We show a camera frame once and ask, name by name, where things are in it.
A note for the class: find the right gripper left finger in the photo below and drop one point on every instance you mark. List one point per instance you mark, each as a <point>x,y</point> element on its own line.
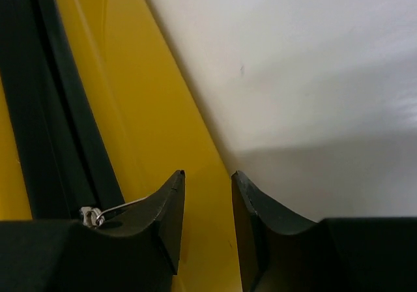
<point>137,250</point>

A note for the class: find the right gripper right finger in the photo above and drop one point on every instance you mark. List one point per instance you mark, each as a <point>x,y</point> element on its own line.
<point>280,250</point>

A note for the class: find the yellow suitcase with grey lining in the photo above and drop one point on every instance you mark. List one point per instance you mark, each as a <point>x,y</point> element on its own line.
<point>95,112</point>

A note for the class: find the silver zipper pull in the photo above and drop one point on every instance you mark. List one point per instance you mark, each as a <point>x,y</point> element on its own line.
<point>93,217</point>

